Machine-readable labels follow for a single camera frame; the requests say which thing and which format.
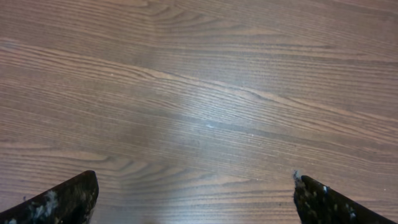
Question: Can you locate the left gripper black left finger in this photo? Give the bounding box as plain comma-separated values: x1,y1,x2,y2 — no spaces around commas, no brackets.
1,170,99,224

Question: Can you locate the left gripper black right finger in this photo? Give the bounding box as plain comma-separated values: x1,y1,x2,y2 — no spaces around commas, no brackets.
293,170,395,224

